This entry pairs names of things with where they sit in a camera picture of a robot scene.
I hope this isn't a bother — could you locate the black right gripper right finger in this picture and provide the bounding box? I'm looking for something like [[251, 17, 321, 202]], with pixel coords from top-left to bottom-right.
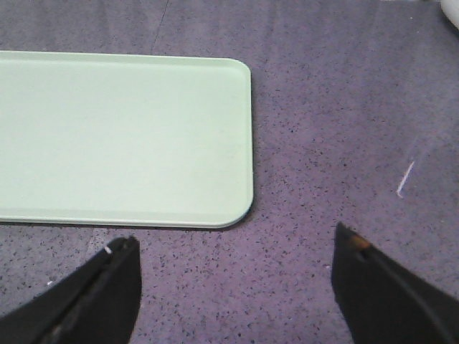
[[331, 223, 458, 343]]

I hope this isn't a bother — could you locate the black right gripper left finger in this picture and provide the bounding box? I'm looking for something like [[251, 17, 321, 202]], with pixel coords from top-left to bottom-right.
[[1, 236, 141, 343]]

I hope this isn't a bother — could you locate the beige round plate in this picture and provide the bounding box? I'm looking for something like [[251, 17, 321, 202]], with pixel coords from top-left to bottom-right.
[[440, 0, 459, 29]]

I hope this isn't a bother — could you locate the light green serving tray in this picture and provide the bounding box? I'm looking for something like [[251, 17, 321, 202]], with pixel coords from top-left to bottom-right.
[[1, 51, 254, 229]]

